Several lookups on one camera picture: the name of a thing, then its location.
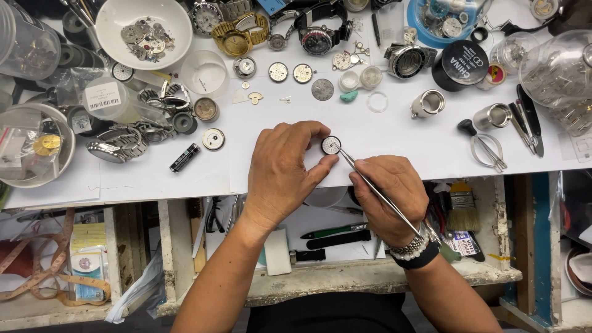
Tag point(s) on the person's left hand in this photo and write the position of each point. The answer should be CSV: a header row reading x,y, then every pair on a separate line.
x,y
277,175

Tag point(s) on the person's right hand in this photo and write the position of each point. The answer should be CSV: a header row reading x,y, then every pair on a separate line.
x,y
397,203

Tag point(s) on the steel tweezers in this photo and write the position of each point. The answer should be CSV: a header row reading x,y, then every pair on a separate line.
x,y
370,185

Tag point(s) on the round white-dial watch movement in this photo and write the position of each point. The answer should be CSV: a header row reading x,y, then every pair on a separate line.
x,y
329,146

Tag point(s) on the white paper sheet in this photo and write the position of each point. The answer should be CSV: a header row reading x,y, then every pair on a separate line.
x,y
416,148

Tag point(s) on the black wristband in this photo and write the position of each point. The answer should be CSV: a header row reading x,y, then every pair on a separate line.
x,y
421,260

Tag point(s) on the bristle paint brush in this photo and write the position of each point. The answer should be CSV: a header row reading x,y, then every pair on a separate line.
x,y
462,208

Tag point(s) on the printed card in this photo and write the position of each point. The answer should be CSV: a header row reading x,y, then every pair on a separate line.
x,y
460,243

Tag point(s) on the white disc watch movement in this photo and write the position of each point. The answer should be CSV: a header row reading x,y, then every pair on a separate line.
x,y
213,139

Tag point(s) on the black eyeglasses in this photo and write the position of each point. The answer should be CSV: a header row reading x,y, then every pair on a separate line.
x,y
215,217

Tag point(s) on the white foam block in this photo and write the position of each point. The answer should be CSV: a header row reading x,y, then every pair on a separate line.
x,y
277,252

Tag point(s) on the tiny watch hands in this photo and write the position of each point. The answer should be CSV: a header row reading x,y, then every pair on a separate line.
x,y
285,99

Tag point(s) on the gold watch rotor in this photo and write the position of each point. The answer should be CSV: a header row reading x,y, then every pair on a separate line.
x,y
255,97

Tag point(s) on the white triangular plastic piece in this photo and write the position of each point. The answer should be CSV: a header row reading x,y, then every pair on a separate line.
x,y
239,98

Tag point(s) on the wooden drawer tray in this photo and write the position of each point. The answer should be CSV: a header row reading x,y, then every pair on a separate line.
x,y
347,277

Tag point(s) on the black cylindrical battery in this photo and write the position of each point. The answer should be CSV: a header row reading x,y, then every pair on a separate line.
x,y
185,157

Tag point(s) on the small brass gear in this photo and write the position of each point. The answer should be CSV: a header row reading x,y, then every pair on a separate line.
x,y
245,85

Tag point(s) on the grey watch dial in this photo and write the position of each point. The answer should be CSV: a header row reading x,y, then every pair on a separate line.
x,y
322,89

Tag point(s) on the brass round watch case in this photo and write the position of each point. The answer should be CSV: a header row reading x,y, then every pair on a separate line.
x,y
206,109

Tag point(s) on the black-knob hand tool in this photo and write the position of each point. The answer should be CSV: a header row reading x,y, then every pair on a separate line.
x,y
467,126

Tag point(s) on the short steel cup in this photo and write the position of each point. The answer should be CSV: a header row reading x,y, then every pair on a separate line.
x,y
428,104

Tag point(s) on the round watch movement with stem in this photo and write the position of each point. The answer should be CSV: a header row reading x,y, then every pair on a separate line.
x,y
303,73

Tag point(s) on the green putty lump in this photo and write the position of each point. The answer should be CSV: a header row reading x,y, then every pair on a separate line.
x,y
349,96

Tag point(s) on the grey round case holder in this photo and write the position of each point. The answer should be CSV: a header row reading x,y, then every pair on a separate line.
x,y
184,123

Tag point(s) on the silver watch movement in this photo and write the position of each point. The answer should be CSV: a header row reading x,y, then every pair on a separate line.
x,y
244,66

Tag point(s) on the small white round container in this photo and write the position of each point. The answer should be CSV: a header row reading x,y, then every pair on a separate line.
x,y
349,81

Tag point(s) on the translucent plastic cup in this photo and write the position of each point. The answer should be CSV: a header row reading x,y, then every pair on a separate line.
x,y
203,74

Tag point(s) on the small clear round lid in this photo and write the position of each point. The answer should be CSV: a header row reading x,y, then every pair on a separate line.
x,y
371,77

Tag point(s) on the person's black clothing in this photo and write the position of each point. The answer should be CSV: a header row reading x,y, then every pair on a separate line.
x,y
330,314

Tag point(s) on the watch movement plate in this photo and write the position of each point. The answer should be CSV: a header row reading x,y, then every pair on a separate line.
x,y
342,61

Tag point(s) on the small silver wristwatch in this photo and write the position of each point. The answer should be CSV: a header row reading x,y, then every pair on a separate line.
x,y
277,42

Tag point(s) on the gold wristwatch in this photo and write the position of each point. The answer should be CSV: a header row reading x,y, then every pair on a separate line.
x,y
236,42

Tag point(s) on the pile of watch cases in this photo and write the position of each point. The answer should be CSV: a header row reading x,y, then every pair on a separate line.
x,y
159,99

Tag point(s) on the black wristwatch red bezel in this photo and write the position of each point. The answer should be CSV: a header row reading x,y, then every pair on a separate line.
x,y
317,40

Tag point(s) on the large steel watch black dial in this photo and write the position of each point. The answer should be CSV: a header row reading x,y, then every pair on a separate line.
x,y
407,61

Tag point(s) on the grey tweezers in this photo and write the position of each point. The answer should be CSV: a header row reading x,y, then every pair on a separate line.
x,y
521,127

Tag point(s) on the black round tin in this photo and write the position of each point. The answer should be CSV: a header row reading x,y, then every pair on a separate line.
x,y
460,64

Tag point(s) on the yellow red round tin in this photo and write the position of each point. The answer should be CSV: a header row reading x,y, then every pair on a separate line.
x,y
496,75

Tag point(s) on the silver wristwatch white dial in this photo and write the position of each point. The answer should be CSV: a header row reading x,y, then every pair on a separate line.
x,y
206,17

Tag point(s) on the black pen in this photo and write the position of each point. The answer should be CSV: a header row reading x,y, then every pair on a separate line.
x,y
376,30

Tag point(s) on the crumpled white plastic bag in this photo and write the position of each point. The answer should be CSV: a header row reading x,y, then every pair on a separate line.
x,y
138,286

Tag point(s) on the small clear plastic bag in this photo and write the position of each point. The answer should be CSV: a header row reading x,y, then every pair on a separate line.
x,y
391,23

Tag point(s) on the blue-rimmed clear parts container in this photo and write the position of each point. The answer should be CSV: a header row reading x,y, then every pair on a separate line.
x,y
444,23

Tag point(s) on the white watch dial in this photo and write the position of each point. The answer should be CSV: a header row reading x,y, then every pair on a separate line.
x,y
122,72

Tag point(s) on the heap of watch parts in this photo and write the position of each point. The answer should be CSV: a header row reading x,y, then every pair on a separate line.
x,y
147,40

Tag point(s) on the labelled clear plastic vial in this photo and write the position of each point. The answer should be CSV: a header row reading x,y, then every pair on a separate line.
x,y
106,96

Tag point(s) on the small clear plastic box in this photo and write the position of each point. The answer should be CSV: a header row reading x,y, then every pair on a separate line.
x,y
578,147

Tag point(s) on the small clear dome cover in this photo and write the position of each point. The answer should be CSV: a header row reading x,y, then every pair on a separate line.
x,y
513,53

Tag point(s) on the brown rimmed bowl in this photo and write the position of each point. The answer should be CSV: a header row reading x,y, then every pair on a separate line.
x,y
580,273

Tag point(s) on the large clear dome with links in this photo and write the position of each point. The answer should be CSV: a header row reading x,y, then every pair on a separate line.
x,y
555,69

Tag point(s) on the battery blister pack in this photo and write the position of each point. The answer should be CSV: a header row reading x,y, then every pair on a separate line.
x,y
89,273

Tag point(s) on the white bowl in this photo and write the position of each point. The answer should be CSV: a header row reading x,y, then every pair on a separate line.
x,y
115,32

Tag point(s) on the gold watch dials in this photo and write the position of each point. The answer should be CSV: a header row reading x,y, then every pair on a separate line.
x,y
47,144

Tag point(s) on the beige measuring tape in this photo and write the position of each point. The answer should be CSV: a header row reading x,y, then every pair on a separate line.
x,y
60,259

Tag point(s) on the row of black discs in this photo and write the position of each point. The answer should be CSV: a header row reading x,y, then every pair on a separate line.
x,y
78,51

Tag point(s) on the round silver watch case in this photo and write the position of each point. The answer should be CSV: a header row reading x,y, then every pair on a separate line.
x,y
545,8

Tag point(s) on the clear round tub with bags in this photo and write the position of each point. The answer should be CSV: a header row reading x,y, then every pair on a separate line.
x,y
27,148

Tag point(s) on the clear plastic jar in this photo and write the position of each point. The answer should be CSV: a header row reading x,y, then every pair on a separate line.
x,y
25,41

